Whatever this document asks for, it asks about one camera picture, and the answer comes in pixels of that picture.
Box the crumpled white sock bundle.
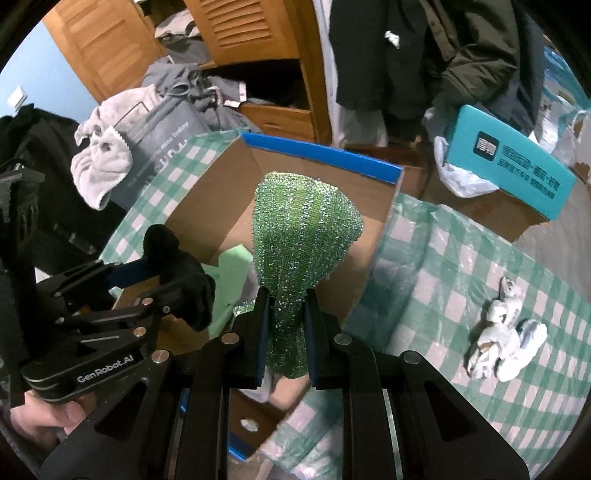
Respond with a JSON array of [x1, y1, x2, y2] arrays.
[[464, 276, 549, 383]]

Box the teal plastic bag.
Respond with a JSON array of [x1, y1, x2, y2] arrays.
[[538, 46, 591, 162]]

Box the brown cardboard box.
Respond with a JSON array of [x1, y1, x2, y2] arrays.
[[422, 161, 550, 243]]

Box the white plastic bag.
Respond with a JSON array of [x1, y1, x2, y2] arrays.
[[431, 136, 502, 198]]

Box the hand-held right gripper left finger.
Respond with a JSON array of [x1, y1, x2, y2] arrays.
[[39, 286, 273, 480]]

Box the blue-edged cardboard box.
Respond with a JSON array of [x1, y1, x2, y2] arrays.
[[113, 133, 404, 462]]

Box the white hanging garment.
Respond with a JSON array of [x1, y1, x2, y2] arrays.
[[314, 0, 389, 148]]

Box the dark cloth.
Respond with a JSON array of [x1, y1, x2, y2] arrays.
[[0, 104, 127, 287]]

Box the dark hanging jacket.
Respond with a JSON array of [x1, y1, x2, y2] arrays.
[[328, 0, 548, 134]]

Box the teal printed box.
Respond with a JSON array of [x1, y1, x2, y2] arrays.
[[444, 104, 578, 221]]

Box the light green cloth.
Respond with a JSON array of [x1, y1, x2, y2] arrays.
[[208, 244, 259, 340]]

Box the person's left hand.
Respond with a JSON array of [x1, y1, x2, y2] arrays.
[[9, 392, 95, 439]]

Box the grey printed tote bag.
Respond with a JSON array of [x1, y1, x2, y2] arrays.
[[108, 95, 213, 210]]

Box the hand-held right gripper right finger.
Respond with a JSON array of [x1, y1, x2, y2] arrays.
[[304, 292, 532, 480]]

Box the black cloth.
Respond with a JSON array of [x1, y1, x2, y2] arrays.
[[142, 224, 217, 332]]

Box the wooden louvred wardrobe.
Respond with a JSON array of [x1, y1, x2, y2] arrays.
[[41, 0, 333, 144]]

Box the grey hooded garment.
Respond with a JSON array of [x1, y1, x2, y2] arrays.
[[141, 60, 259, 134]]

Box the green checked tablecloth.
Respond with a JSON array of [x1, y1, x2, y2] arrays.
[[99, 129, 591, 480]]

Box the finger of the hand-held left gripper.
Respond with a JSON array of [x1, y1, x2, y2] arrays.
[[53, 279, 178, 343], [37, 256, 158, 301]]

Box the grey white folded garment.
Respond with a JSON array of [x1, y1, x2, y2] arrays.
[[154, 9, 211, 51]]

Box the grey towel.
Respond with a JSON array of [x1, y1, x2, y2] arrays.
[[70, 85, 162, 210]]

